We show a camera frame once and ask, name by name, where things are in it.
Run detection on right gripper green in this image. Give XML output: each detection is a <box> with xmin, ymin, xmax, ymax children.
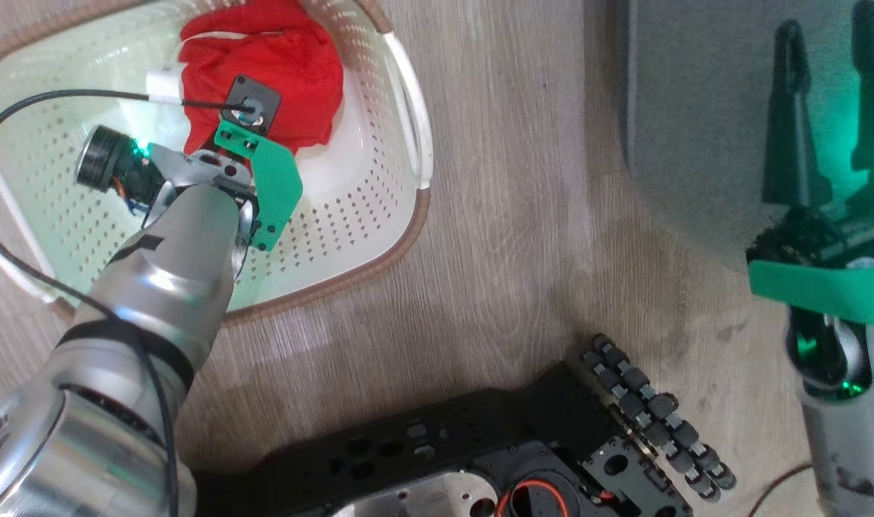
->
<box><xmin>745</xmin><ymin>0</ymin><xmax>874</xmax><ymax>400</ymax></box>

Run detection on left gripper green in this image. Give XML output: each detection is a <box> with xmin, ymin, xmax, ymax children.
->
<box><xmin>149</xmin><ymin>74</ymin><xmax>304</xmax><ymax>252</ymax></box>

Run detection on red and white garment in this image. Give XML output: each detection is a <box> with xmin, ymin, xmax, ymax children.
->
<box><xmin>177</xmin><ymin>0</ymin><xmax>345</xmax><ymax>156</ymax></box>

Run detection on grey fabric sofa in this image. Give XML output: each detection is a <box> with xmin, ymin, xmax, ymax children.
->
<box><xmin>618</xmin><ymin>0</ymin><xmax>874</xmax><ymax>275</ymax></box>

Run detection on cream perforated laundry basket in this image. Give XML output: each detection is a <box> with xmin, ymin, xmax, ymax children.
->
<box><xmin>0</xmin><ymin>0</ymin><xmax>434</xmax><ymax>328</ymax></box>

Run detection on black roller omni wheel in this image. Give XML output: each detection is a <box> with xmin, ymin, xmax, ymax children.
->
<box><xmin>579</xmin><ymin>333</ymin><xmax>738</xmax><ymax>503</ymax></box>

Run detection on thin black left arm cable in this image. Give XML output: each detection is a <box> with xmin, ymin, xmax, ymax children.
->
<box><xmin>0</xmin><ymin>88</ymin><xmax>256</xmax><ymax>517</ymax></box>

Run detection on thin red floor cable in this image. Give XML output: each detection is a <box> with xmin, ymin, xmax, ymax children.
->
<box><xmin>748</xmin><ymin>462</ymin><xmax>815</xmax><ymax>517</ymax></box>

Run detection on red base cable loop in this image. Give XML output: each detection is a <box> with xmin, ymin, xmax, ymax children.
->
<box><xmin>495</xmin><ymin>479</ymin><xmax>571</xmax><ymax>517</ymax></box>

